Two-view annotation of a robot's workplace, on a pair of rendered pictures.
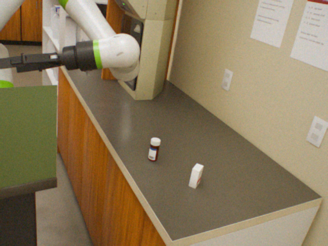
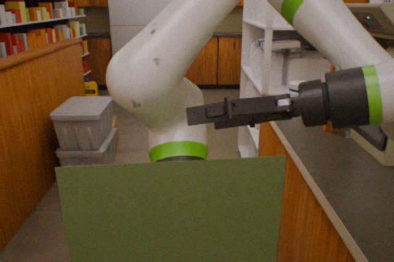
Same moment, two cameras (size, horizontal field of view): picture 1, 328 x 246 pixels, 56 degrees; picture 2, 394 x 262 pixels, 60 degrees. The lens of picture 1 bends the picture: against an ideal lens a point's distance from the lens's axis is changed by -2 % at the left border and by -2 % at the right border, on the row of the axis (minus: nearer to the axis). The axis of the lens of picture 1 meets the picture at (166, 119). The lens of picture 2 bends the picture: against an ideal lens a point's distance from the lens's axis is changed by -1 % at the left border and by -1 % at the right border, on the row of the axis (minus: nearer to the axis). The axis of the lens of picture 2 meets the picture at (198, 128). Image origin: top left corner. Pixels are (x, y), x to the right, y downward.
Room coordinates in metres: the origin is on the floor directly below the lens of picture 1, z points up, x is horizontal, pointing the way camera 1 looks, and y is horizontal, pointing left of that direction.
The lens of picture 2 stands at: (0.39, 0.22, 1.51)
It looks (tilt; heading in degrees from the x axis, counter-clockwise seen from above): 20 degrees down; 30
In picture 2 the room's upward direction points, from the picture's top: straight up
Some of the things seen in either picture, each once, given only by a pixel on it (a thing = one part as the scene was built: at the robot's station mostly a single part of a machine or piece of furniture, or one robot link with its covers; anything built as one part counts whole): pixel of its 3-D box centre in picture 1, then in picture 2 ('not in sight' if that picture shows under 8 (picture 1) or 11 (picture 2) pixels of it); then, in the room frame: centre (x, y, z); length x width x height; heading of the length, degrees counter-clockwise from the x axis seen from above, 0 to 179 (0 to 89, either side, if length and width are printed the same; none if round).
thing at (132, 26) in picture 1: (128, 51); (372, 90); (1.87, 0.29, 1.19); 0.30 x 0.01 x 0.40; 31
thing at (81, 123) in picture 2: not in sight; (86, 122); (2.43, 2.57, 0.49); 0.60 x 0.42 x 0.33; 31
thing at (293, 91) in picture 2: not in sight; (300, 95); (2.32, 0.68, 1.02); 0.13 x 0.13 x 0.15
